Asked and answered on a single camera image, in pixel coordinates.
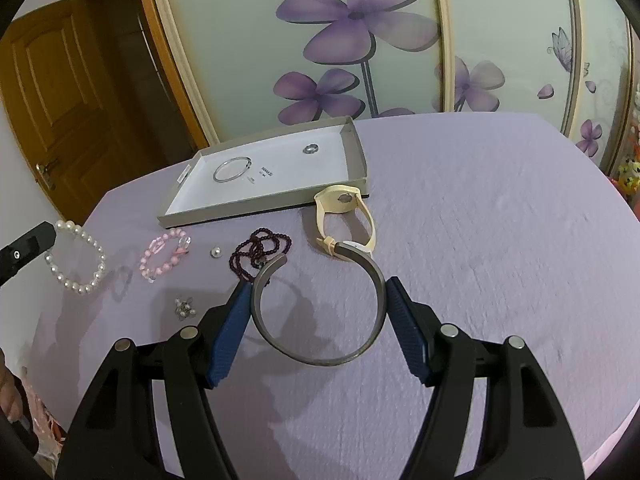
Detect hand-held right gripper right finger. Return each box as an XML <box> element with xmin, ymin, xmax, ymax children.
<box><xmin>385</xmin><ymin>276</ymin><xmax>586</xmax><ymax>480</ymax></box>

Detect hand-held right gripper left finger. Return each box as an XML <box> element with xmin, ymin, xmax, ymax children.
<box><xmin>55</xmin><ymin>277</ymin><xmax>253</xmax><ymax>480</ymax></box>

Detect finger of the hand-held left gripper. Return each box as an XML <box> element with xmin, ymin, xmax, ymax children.
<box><xmin>0</xmin><ymin>221</ymin><xmax>57</xmax><ymax>287</ymax></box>

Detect grey bangle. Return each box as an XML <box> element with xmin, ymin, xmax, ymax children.
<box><xmin>250</xmin><ymin>241</ymin><xmax>387</xmax><ymax>366</ymax></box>

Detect white pearl bracelet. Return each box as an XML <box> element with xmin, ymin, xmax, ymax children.
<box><xmin>44</xmin><ymin>220</ymin><xmax>107</xmax><ymax>295</ymax></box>

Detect pink bead bracelet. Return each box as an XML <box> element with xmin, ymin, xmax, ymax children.
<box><xmin>139</xmin><ymin>228</ymin><xmax>192</xmax><ymax>281</ymax></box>

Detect cream strap watch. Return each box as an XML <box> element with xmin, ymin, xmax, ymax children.
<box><xmin>314</xmin><ymin>185</ymin><xmax>377</xmax><ymax>262</ymax></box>

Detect grey cardboard tray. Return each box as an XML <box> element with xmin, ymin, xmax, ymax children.
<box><xmin>157</xmin><ymin>116</ymin><xmax>370</xmax><ymax>230</ymax></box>

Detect lilac tablecloth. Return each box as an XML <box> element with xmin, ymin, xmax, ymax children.
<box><xmin>27</xmin><ymin>112</ymin><xmax>640</xmax><ymax>480</ymax></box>

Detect thin silver bangle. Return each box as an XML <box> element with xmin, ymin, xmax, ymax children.
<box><xmin>213</xmin><ymin>158</ymin><xmax>252</xmax><ymax>182</ymax></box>

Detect wooden door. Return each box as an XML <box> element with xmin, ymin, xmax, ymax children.
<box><xmin>0</xmin><ymin>0</ymin><xmax>151</xmax><ymax>223</ymax></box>

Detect pink cloth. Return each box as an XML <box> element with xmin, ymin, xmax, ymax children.
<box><xmin>20</xmin><ymin>370</ymin><xmax>68</xmax><ymax>461</ymax></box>

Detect pile of plush toys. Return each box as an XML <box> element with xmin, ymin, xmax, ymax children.
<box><xmin>617</xmin><ymin>85</ymin><xmax>640</xmax><ymax>211</ymax></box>

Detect flower print wardrobe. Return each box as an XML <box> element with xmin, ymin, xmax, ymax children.
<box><xmin>145</xmin><ymin>0</ymin><xmax>640</xmax><ymax>171</ymax></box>

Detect metal door handle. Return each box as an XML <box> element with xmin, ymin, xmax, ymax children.
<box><xmin>35</xmin><ymin>160</ymin><xmax>58</xmax><ymax>191</ymax></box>

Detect wooden door frame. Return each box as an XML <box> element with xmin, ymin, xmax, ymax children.
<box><xmin>132</xmin><ymin>0</ymin><xmax>211</xmax><ymax>148</ymax></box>

